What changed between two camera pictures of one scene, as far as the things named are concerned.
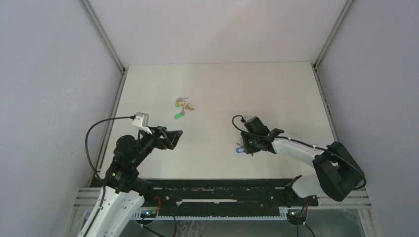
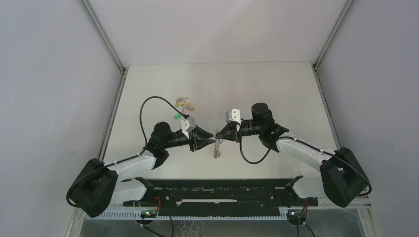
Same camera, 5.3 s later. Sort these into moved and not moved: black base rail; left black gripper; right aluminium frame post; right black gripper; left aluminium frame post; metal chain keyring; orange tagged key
Moved: right black gripper; left black gripper; metal chain keyring
Not moved: left aluminium frame post; black base rail; orange tagged key; right aluminium frame post
